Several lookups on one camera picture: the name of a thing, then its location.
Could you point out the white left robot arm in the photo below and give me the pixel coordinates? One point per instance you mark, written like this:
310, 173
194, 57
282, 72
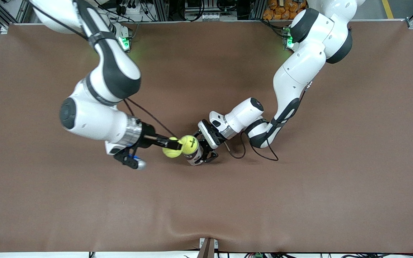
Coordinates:
299, 71

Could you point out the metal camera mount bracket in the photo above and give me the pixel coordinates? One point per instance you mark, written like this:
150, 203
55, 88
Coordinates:
206, 251

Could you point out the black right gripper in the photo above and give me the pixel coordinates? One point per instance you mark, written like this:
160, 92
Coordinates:
147, 135

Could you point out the silver Wilson tennis ball can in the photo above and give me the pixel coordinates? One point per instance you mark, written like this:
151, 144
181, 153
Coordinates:
195, 159

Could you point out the bag of orange items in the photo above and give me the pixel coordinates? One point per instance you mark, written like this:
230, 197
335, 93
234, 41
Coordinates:
278, 9

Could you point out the white power strip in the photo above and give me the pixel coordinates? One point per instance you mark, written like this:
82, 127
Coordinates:
134, 10

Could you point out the yellow tennis ball small mark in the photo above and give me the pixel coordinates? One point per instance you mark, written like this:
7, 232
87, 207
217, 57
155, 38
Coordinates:
190, 145

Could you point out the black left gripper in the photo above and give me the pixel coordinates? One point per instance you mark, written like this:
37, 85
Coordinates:
203, 148

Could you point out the tennis ball Roland Garros print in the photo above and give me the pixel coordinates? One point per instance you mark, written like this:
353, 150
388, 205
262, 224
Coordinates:
170, 153

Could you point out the brown table mat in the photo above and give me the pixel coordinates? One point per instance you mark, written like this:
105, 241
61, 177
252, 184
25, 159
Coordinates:
206, 197

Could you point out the aluminium frame post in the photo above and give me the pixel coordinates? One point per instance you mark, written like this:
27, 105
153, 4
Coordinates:
256, 9
160, 9

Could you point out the green plug connector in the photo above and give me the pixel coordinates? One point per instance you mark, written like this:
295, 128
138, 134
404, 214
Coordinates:
257, 255

